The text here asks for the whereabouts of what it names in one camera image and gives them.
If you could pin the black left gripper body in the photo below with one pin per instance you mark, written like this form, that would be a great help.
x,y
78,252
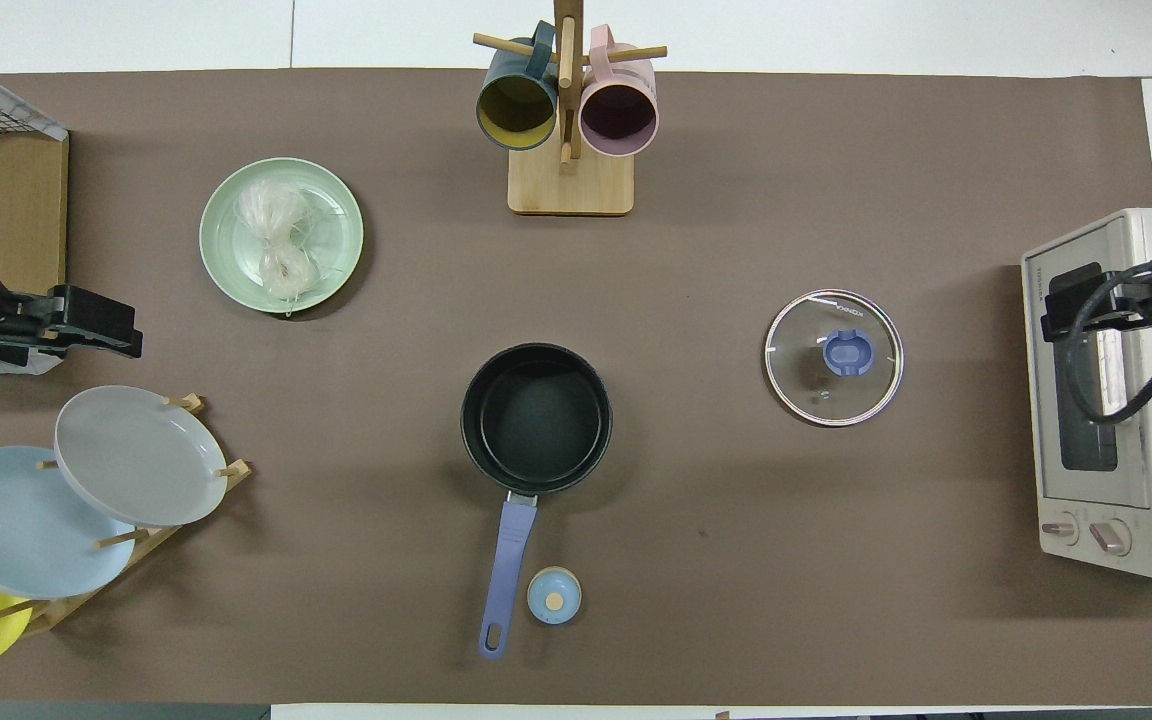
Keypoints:
x,y
21,325

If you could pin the white vermicelli bundle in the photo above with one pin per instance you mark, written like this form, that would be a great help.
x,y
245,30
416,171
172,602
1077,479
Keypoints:
x,y
271,215

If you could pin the glass lid with blue knob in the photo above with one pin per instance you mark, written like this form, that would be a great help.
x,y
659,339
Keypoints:
x,y
796,370

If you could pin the grey plate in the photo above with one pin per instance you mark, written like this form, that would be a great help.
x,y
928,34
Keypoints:
x,y
136,455

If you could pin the light green plate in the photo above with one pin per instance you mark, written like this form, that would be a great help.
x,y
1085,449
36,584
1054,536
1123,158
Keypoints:
x,y
221,250

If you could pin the light blue plate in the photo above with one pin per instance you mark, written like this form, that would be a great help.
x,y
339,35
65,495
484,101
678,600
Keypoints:
x,y
16,530

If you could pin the wooden plate rack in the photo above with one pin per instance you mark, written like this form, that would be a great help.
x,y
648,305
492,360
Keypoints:
x,y
56,612

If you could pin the patterned white cloth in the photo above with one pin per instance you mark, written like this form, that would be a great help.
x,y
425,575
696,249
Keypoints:
x,y
6,100

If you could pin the brown table mat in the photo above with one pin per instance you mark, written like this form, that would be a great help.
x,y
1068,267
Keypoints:
x,y
736,550

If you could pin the teal mug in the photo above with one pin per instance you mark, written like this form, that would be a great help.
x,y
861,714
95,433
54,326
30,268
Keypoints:
x,y
516,105

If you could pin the wooden mug tree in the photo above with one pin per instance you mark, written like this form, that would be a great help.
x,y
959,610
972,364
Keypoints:
x,y
571,185

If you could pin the pink mug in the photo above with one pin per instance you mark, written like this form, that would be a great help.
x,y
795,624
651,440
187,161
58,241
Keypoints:
x,y
619,115

